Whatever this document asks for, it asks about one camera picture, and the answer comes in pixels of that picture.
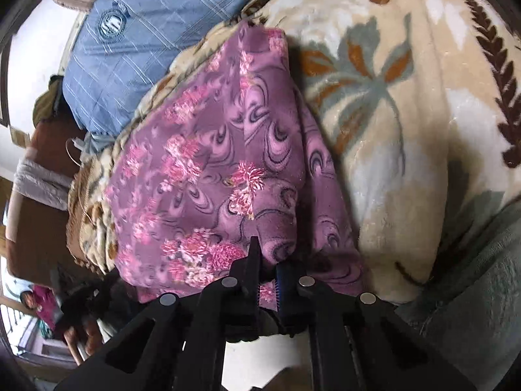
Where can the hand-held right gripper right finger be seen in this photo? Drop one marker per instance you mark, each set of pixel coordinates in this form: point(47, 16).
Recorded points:
point(283, 291)

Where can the grey-green trouser leg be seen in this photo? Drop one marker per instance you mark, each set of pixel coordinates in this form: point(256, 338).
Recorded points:
point(468, 313)

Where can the olive green cloth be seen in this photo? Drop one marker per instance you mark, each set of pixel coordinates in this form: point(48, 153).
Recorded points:
point(44, 102)

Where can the small framed wall picture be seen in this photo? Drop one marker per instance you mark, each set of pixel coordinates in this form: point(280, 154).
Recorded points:
point(18, 135)

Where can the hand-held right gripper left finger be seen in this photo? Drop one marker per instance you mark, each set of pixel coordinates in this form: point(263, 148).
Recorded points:
point(249, 281)

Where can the grey hanging cloth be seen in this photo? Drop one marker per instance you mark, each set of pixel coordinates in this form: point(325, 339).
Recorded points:
point(40, 179)

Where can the blue plaid quilt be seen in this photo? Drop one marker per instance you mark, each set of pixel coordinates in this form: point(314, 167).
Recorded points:
point(163, 28)

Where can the purple floral shirt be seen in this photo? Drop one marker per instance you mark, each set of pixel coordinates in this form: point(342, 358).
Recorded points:
point(203, 171)

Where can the brown quilted cover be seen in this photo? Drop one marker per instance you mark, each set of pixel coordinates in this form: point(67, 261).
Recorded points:
point(75, 228)

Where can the brown wooden bed board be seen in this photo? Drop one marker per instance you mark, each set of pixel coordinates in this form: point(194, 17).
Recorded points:
point(36, 236)

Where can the beige leaf-print blanket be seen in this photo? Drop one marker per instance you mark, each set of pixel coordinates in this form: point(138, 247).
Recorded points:
point(407, 130)

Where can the dark framed wall picture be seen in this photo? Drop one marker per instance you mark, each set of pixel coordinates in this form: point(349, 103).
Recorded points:
point(4, 85)

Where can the person's left hand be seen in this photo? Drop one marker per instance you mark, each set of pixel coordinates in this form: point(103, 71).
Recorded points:
point(91, 336)

